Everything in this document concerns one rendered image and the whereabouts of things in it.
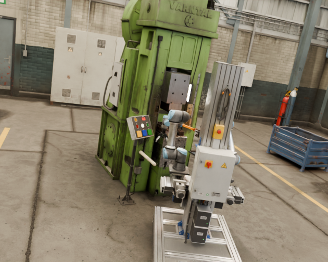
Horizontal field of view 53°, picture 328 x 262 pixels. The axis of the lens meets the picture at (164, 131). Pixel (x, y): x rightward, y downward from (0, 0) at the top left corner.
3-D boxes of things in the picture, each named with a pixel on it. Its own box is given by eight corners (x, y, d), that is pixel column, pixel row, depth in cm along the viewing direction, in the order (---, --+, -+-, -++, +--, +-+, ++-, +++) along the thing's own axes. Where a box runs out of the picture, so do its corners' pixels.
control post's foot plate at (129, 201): (136, 204, 441) (137, 198, 439) (121, 205, 430) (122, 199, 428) (130, 196, 459) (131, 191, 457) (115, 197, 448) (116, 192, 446)
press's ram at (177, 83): (190, 104, 456) (196, 76, 446) (166, 103, 437) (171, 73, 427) (175, 98, 491) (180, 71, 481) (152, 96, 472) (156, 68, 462)
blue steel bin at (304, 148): (328, 172, 729) (338, 141, 711) (301, 172, 697) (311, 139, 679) (289, 153, 834) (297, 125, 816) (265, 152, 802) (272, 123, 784)
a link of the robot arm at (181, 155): (187, 162, 357) (189, 151, 354) (175, 161, 355) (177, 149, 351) (184, 159, 369) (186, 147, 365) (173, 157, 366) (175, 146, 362)
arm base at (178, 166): (186, 172, 357) (187, 164, 355) (172, 170, 356) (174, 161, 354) (185, 167, 372) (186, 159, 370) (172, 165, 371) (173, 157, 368)
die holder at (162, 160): (181, 166, 474) (187, 136, 463) (158, 167, 455) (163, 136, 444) (163, 152, 521) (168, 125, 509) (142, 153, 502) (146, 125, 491)
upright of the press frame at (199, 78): (184, 188, 515) (214, 38, 457) (169, 190, 503) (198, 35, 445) (171, 177, 552) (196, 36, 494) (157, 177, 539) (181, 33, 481)
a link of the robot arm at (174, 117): (176, 161, 354) (184, 111, 346) (163, 159, 351) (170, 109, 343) (174, 158, 366) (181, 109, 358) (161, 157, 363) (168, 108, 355)
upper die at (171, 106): (180, 110, 452) (182, 104, 449) (168, 110, 442) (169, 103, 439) (166, 104, 487) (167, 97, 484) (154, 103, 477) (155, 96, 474)
